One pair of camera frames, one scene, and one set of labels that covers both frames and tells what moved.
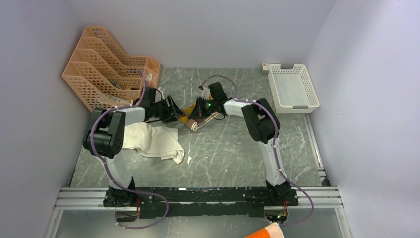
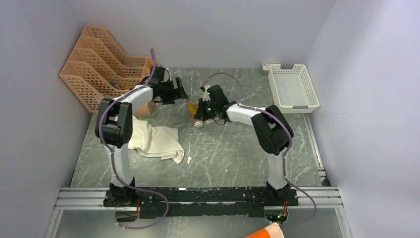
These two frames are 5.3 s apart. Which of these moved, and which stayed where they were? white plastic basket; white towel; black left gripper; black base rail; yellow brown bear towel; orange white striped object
Moved: yellow brown bear towel; black left gripper
Stayed: white towel; white plastic basket; black base rail; orange white striped object
